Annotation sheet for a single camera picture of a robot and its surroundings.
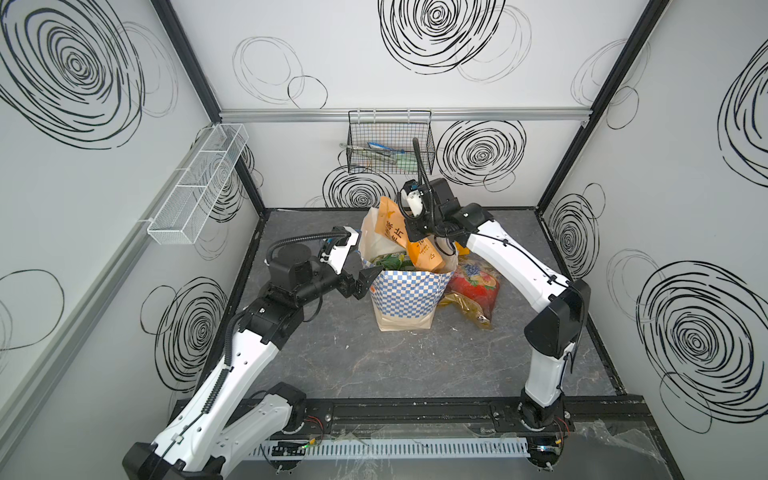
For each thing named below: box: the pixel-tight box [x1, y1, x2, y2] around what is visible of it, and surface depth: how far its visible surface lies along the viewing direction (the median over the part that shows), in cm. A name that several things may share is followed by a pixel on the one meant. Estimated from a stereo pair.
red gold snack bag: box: [439, 264, 501, 330], surface depth 92 cm
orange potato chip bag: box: [375, 196, 446, 271], surface depth 80 cm
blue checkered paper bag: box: [360, 207, 459, 332], surface depth 77 cm
